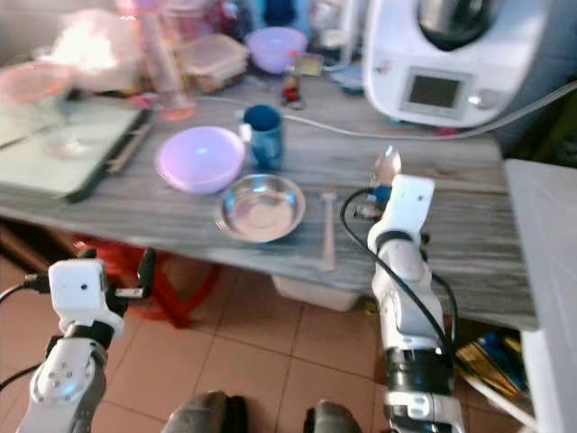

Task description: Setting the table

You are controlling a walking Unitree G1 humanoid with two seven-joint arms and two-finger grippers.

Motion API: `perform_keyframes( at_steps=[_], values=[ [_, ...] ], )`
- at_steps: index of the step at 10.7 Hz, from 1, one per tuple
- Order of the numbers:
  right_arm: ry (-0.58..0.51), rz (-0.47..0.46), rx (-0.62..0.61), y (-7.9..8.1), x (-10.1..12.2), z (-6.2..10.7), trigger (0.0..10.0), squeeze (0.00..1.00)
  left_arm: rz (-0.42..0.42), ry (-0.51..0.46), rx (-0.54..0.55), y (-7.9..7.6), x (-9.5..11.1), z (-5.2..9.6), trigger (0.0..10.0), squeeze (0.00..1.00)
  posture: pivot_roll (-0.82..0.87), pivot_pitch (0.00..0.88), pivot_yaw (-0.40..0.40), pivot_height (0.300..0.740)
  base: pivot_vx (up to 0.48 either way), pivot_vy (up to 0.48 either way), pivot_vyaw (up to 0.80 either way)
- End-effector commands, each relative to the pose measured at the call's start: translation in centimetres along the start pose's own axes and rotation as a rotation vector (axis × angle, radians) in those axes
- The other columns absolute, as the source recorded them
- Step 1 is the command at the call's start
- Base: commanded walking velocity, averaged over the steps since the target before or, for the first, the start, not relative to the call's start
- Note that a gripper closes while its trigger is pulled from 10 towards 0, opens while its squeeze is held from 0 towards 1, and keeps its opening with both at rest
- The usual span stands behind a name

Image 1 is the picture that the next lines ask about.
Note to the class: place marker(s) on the steel spoon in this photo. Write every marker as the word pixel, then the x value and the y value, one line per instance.
pixel 388 165

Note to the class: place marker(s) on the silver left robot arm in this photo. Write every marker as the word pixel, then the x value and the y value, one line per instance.
pixel 65 388

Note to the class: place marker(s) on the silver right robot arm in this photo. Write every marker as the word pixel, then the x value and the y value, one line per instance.
pixel 410 316

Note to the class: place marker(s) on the red plastic stool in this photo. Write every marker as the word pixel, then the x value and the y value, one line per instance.
pixel 176 289

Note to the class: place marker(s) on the pale green tray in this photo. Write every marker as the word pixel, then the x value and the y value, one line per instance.
pixel 32 171

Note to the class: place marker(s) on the white plastic bin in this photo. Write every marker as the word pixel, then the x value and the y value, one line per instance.
pixel 311 293

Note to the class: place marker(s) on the steel bowl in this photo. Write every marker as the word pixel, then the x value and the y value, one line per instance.
pixel 261 210

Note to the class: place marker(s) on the brown chopsticks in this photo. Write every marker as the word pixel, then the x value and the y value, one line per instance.
pixel 128 148

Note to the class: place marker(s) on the large purple plastic bowl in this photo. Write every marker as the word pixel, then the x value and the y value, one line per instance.
pixel 200 159

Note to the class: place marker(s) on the blue mug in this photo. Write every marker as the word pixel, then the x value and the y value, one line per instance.
pixel 266 140

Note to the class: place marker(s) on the small red object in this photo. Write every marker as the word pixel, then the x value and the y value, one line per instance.
pixel 291 90

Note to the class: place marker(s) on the white kitchen cooking machine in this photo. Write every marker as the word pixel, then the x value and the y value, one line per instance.
pixel 392 63

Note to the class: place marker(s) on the clear glass with pink rim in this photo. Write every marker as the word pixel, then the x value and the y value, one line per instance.
pixel 45 99

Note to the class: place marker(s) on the white cabinet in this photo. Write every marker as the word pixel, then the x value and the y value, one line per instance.
pixel 545 253

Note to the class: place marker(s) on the small purple bowl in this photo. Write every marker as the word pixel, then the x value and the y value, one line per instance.
pixel 278 50

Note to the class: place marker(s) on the yellow and blue package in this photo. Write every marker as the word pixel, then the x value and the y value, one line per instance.
pixel 487 365

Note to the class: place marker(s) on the pink plastic bottle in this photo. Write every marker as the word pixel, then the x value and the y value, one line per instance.
pixel 162 63

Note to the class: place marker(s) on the clear plastic bag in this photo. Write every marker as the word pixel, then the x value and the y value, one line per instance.
pixel 95 45

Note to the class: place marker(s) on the clear plastic food container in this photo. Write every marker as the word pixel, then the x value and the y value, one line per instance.
pixel 215 59

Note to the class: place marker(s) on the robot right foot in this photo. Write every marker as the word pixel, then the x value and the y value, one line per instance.
pixel 335 419

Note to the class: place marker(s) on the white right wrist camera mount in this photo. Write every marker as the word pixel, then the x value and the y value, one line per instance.
pixel 407 207

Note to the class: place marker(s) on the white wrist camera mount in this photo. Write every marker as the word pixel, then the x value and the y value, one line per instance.
pixel 79 289
pixel 407 207

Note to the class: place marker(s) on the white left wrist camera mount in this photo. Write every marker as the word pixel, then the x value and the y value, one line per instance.
pixel 79 289

